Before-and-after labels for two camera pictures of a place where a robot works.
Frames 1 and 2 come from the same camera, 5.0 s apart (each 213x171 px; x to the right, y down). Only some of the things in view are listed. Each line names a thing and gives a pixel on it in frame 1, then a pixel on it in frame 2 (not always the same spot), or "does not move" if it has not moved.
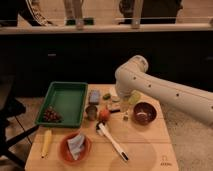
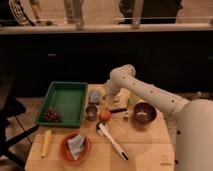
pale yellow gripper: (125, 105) -> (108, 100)
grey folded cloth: (75, 144) does not move
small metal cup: (91, 113) does not move
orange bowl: (84, 152) does not move
